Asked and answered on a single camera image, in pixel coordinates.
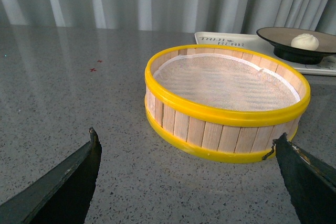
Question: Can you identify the cream bear print tray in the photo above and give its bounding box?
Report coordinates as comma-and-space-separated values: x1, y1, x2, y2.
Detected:
194, 31, 335, 76

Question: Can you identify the white steamed bun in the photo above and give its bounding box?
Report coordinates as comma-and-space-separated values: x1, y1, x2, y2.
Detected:
291, 33, 319, 51

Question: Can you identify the beige plate with black rim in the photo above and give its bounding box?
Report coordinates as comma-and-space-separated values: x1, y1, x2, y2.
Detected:
257, 27, 335, 65

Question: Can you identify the grey pleated curtain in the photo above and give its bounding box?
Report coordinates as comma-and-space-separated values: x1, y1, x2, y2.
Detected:
1, 0, 335, 34

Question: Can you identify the white mesh steamer liner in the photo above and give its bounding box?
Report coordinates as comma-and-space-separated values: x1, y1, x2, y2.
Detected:
153, 54, 300, 112

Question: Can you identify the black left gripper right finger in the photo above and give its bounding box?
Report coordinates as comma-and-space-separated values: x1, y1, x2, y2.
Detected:
262, 133, 335, 223

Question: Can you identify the yellow rimmed wooden steamer basket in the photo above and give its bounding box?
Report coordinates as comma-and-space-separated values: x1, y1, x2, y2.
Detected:
144, 45, 310, 163

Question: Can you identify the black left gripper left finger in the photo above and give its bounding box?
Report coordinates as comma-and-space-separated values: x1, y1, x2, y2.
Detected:
1, 127, 102, 223

